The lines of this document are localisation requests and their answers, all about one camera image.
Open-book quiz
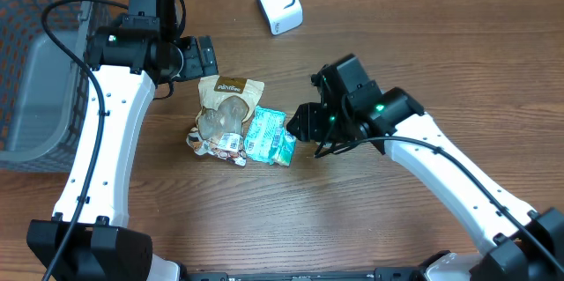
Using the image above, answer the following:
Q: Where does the teal tissue pack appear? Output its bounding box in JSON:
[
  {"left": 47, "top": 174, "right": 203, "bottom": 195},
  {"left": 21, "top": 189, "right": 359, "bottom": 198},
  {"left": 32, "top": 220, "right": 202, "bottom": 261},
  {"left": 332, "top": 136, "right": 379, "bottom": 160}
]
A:
[{"left": 269, "top": 128, "right": 297, "bottom": 166}]

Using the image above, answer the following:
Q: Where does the teal wipes packet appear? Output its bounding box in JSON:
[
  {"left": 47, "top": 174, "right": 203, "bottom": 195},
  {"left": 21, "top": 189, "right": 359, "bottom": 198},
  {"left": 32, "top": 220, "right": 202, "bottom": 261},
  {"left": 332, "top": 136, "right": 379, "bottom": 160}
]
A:
[{"left": 244, "top": 106, "right": 286, "bottom": 165}]

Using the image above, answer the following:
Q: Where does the beige brown snack bag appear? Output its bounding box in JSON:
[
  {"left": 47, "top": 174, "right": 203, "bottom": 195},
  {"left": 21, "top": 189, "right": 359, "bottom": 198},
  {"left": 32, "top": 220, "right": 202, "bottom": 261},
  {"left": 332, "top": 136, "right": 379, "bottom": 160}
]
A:
[{"left": 186, "top": 75, "right": 264, "bottom": 166}]

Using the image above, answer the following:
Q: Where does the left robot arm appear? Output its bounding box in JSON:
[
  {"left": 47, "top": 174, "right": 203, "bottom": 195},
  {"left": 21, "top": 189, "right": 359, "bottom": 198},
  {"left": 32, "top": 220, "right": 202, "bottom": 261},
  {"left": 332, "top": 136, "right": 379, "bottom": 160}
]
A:
[{"left": 26, "top": 0, "right": 218, "bottom": 281}]

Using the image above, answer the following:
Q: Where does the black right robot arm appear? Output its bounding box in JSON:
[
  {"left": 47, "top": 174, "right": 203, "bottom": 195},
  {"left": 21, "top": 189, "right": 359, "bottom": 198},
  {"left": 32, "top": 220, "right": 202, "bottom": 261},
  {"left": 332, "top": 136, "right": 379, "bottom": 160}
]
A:
[{"left": 287, "top": 55, "right": 563, "bottom": 280}]

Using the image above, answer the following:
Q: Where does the white barcode scanner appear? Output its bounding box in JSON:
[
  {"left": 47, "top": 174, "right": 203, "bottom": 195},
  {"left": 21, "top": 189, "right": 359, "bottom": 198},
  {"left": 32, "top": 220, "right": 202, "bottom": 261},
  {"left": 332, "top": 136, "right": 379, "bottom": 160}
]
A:
[{"left": 256, "top": 0, "right": 303, "bottom": 35}]

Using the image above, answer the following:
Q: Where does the grey plastic mesh basket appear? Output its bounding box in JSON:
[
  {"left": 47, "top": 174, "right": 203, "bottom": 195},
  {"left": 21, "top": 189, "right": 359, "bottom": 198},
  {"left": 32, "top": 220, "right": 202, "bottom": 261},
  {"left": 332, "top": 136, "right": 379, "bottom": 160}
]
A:
[{"left": 1, "top": 0, "right": 112, "bottom": 173}]

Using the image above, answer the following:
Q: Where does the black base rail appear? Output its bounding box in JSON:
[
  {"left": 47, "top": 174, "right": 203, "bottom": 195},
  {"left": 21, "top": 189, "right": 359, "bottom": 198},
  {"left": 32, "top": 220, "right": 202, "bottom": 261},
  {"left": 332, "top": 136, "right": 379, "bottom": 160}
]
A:
[{"left": 180, "top": 266, "right": 426, "bottom": 281}]

